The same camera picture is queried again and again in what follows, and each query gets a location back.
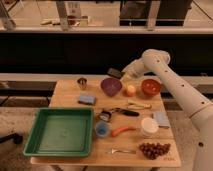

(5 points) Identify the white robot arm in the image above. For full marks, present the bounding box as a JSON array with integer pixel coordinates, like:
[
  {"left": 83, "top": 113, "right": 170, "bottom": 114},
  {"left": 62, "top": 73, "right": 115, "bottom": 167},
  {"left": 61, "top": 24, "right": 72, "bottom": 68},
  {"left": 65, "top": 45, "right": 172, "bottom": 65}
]
[{"left": 121, "top": 49, "right": 213, "bottom": 171}]

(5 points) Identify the purple bowl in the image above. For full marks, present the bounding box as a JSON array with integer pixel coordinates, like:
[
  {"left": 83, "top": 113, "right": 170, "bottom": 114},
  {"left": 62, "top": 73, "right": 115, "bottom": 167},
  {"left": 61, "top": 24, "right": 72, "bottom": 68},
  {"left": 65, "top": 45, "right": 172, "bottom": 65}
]
[{"left": 100, "top": 78, "right": 122, "bottom": 97}]

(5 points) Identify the red bowl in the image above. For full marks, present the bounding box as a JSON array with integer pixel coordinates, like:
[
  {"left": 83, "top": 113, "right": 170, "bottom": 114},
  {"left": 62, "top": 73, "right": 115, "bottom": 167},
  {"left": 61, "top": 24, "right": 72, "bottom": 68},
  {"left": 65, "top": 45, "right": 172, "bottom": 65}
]
[{"left": 141, "top": 79, "right": 161, "bottom": 96}]

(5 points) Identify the blue grey eraser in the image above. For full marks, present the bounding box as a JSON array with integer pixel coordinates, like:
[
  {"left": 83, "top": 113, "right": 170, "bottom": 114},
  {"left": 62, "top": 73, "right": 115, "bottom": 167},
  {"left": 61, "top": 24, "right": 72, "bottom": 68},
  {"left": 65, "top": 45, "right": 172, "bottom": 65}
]
[{"left": 153, "top": 111, "right": 170, "bottom": 128}]

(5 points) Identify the yellow apple toy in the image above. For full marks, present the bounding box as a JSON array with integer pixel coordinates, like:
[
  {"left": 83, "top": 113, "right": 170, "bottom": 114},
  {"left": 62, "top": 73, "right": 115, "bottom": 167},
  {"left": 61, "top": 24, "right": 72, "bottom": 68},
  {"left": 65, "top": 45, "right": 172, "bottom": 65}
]
[{"left": 126, "top": 85, "right": 136, "bottom": 97}]

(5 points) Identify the small metal cup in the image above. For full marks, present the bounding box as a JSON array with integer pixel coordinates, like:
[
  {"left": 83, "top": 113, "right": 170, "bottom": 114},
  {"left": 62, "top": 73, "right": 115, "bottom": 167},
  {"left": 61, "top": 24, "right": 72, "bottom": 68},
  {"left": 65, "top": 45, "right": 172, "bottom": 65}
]
[{"left": 77, "top": 77, "right": 87, "bottom": 90}]

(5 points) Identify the yellow banana peel toy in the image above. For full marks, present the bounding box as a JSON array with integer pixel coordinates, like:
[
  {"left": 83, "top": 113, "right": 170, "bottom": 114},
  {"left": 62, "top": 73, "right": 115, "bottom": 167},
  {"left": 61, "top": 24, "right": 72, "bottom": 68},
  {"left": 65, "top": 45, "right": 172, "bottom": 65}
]
[{"left": 127, "top": 100, "right": 151, "bottom": 110}]

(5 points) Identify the blue sponge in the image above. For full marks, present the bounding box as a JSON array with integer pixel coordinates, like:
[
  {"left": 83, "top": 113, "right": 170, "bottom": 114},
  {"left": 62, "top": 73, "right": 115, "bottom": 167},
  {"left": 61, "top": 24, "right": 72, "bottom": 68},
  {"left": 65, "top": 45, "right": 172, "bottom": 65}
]
[{"left": 78, "top": 94, "right": 96, "bottom": 105}]

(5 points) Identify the blue plastic cup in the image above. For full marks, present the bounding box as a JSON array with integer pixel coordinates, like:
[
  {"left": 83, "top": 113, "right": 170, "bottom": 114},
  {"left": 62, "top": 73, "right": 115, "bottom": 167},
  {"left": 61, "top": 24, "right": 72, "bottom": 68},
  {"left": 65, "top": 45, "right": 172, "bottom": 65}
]
[{"left": 95, "top": 121, "right": 110, "bottom": 138}]

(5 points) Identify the orange carrot toy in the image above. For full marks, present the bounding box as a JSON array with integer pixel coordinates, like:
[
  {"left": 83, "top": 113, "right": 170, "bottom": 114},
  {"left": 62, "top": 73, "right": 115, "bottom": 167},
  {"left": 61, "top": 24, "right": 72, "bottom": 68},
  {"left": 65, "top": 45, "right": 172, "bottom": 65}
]
[{"left": 111, "top": 126, "right": 136, "bottom": 137}]

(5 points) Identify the white lidded container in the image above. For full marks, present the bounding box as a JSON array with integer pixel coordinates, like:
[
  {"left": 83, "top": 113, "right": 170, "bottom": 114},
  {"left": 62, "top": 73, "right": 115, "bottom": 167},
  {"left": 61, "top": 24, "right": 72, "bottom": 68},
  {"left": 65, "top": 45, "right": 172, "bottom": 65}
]
[{"left": 141, "top": 117, "right": 159, "bottom": 136}]

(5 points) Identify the silver fork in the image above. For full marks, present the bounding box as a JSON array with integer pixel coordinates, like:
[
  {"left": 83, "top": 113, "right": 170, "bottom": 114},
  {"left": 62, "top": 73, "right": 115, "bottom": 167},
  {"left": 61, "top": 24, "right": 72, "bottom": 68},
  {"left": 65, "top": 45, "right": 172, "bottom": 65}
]
[{"left": 106, "top": 148, "right": 136, "bottom": 154}]

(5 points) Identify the green plastic tray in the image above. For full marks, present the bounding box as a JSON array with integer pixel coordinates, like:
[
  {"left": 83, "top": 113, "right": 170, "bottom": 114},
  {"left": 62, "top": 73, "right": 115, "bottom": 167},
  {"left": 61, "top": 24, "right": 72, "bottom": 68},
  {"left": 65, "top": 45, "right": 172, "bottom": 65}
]
[{"left": 23, "top": 108, "right": 94, "bottom": 157}]

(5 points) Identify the purple grape bunch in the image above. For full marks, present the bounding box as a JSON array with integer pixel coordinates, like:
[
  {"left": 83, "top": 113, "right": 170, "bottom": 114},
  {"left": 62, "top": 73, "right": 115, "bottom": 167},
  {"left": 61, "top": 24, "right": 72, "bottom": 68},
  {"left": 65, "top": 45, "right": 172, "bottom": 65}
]
[{"left": 139, "top": 143, "right": 171, "bottom": 160}]

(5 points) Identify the black handled peeler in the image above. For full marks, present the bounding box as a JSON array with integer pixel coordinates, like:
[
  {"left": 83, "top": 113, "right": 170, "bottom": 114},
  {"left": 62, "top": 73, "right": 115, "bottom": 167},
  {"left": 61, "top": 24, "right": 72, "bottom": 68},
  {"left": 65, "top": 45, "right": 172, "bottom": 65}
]
[{"left": 99, "top": 108, "right": 139, "bottom": 122}]

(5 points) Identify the black handle at left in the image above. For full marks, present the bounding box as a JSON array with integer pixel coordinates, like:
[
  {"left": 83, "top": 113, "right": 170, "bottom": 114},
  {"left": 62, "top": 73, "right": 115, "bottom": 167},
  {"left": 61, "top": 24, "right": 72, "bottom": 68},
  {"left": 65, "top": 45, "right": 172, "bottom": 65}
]
[{"left": 0, "top": 133, "right": 23, "bottom": 144}]

